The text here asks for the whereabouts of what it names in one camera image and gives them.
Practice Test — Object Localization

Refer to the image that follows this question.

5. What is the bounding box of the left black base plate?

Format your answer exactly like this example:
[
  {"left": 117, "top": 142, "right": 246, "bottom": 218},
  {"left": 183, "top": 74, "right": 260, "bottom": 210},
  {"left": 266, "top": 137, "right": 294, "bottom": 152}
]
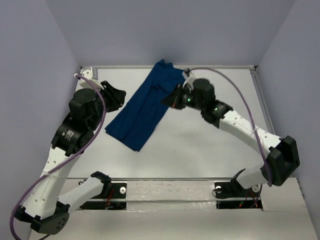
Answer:
[{"left": 79, "top": 181, "right": 127, "bottom": 211}]

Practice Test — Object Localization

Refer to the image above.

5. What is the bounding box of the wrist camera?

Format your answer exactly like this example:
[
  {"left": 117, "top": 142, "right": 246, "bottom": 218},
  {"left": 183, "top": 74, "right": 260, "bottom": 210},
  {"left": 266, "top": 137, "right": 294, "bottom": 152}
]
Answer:
[
  {"left": 76, "top": 66, "right": 99, "bottom": 82},
  {"left": 182, "top": 68, "right": 196, "bottom": 92}
]

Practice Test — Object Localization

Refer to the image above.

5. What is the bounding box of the aluminium rail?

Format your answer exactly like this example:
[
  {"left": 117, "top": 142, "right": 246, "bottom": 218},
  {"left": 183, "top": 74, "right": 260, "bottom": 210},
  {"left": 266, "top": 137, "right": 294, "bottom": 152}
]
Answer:
[
  {"left": 66, "top": 176, "right": 237, "bottom": 181},
  {"left": 94, "top": 65, "right": 257, "bottom": 70}
]

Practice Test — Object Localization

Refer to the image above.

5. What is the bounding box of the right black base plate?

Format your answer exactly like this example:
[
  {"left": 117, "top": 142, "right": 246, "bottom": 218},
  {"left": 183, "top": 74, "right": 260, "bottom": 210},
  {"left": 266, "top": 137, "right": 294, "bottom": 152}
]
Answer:
[{"left": 211, "top": 181, "right": 263, "bottom": 210}]

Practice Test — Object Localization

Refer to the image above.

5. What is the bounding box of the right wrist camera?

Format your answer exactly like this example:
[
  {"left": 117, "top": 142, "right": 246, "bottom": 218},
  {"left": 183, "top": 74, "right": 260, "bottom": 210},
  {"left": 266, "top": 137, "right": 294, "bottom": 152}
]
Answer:
[{"left": 182, "top": 68, "right": 196, "bottom": 92}]

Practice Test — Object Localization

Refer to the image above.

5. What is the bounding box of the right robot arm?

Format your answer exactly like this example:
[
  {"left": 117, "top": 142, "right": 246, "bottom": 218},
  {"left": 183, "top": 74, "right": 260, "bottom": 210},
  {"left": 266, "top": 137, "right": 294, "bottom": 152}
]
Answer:
[{"left": 161, "top": 78, "right": 300, "bottom": 200}]

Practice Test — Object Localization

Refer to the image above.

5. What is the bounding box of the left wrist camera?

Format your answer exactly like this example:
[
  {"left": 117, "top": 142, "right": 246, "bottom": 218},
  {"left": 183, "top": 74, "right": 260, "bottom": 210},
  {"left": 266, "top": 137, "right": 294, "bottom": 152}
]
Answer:
[{"left": 76, "top": 66, "right": 99, "bottom": 82}]

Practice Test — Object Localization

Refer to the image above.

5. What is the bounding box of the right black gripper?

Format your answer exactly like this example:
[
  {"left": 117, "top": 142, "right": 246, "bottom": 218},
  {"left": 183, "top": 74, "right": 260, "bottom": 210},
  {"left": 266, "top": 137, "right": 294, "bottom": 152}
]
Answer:
[{"left": 160, "top": 82, "right": 204, "bottom": 110}]

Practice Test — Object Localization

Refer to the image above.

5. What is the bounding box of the aluminium rail front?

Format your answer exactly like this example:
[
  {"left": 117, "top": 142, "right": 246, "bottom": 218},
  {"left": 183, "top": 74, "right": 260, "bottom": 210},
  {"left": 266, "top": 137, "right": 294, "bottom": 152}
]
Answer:
[{"left": 66, "top": 176, "right": 237, "bottom": 181}]

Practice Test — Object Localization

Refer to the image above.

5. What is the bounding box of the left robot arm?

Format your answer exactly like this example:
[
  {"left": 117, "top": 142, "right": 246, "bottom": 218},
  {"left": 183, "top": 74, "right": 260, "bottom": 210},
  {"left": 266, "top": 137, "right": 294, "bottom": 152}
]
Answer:
[{"left": 14, "top": 81, "right": 127, "bottom": 238}]

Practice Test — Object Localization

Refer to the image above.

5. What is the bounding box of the aluminium rail back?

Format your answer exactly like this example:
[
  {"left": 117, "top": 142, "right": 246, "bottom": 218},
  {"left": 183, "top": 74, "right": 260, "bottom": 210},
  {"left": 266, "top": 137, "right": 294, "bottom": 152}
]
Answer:
[{"left": 94, "top": 65, "right": 257, "bottom": 70}]

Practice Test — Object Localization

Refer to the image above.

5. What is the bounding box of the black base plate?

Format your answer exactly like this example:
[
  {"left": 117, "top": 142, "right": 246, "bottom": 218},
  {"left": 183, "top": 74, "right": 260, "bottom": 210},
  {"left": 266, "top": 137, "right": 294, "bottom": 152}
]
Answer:
[
  {"left": 211, "top": 181, "right": 263, "bottom": 210},
  {"left": 79, "top": 181, "right": 127, "bottom": 211}
]

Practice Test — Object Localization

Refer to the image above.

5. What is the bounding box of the blue t shirt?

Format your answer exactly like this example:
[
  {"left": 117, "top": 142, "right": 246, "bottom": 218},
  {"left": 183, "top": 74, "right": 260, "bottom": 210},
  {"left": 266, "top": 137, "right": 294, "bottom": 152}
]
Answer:
[{"left": 105, "top": 59, "right": 185, "bottom": 152}]

